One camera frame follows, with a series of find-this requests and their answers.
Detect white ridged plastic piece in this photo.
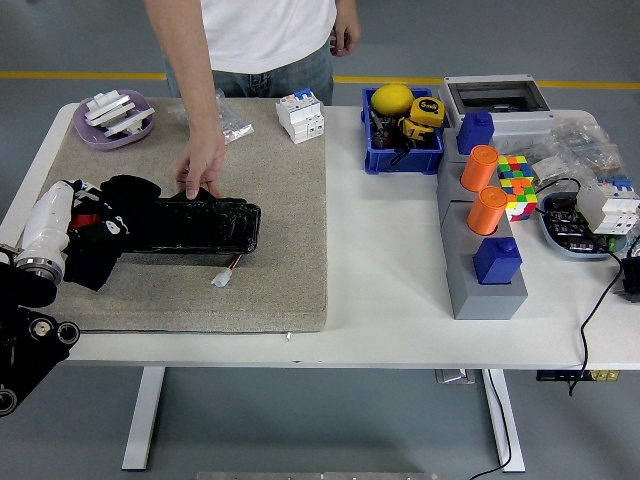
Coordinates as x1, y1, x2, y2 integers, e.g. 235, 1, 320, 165
88, 89, 132, 115

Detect black cable under table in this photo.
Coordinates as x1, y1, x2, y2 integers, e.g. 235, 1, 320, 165
467, 368, 514, 480

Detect person's right hand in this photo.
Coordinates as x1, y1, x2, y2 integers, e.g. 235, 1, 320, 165
174, 130, 228, 202

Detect white multi-pole circuit breaker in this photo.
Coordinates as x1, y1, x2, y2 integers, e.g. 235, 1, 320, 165
574, 172, 640, 236

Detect black power plug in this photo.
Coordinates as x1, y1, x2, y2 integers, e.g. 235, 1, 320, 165
617, 257, 640, 304

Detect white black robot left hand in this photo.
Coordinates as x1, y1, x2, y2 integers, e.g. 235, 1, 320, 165
17, 178, 133, 265

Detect grey-brown mat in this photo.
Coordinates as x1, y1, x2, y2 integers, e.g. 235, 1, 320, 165
47, 97, 329, 335

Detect blue block with knob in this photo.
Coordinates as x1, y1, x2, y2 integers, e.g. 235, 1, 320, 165
472, 236, 523, 285
457, 110, 495, 155

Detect white table leg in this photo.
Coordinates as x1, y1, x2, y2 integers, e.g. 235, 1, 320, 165
121, 367, 166, 472
482, 368, 526, 474

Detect white long plastic piece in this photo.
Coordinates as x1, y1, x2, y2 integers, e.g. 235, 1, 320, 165
83, 98, 139, 126
102, 107, 155, 139

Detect black table control panel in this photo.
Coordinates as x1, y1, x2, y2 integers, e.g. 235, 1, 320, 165
535, 368, 621, 382

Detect panel wire with white connector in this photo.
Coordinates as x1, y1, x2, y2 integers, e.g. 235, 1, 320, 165
209, 252, 249, 288

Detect purple plastic tray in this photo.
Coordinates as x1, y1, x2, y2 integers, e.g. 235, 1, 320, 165
72, 89, 155, 152

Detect grey electrical enclosure box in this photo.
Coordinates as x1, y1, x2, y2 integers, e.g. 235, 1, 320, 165
438, 74, 555, 154

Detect small bag with white part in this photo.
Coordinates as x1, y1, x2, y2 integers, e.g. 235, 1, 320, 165
530, 154, 569, 187

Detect white circuit breaker blue lever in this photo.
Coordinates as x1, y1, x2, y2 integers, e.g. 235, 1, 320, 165
274, 87, 325, 145

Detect orange cylinder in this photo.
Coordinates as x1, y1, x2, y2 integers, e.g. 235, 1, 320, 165
459, 144, 500, 192
466, 186, 508, 236

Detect colourful puzzle cube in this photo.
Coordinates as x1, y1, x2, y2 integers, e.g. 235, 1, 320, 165
499, 177, 539, 223
495, 154, 535, 182

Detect blue plastic bin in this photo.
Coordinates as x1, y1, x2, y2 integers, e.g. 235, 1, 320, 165
360, 87, 446, 175

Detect clear bag of parts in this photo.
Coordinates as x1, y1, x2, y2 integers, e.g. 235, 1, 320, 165
569, 142, 622, 177
547, 117, 612, 151

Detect black power cable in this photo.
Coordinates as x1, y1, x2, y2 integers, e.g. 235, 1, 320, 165
567, 248, 632, 397

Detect yellow ball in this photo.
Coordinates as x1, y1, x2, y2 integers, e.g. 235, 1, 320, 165
369, 83, 414, 118

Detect large yellow black tape measure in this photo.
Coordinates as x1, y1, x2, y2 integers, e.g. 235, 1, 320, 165
408, 96, 446, 129

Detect grey-blue tray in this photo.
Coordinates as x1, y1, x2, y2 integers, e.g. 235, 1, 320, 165
537, 192, 629, 263

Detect small yellow black tape measure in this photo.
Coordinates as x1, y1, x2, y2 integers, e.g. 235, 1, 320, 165
399, 117, 435, 142

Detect black circuit modules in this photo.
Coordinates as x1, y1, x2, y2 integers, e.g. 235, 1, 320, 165
543, 195, 609, 254

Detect person's left hand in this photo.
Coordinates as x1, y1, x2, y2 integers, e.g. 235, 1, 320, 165
329, 13, 363, 58

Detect person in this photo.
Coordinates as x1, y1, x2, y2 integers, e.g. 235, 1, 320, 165
144, 0, 362, 107

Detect clear bag of screws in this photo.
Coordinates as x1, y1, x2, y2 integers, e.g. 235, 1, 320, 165
167, 88, 255, 146

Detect grey box under table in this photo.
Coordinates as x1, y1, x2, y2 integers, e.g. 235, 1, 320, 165
433, 368, 476, 385

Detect grey block holder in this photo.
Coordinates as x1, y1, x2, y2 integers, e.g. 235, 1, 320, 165
435, 124, 529, 321

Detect thin black cable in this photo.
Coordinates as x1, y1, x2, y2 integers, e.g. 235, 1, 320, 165
530, 176, 584, 217

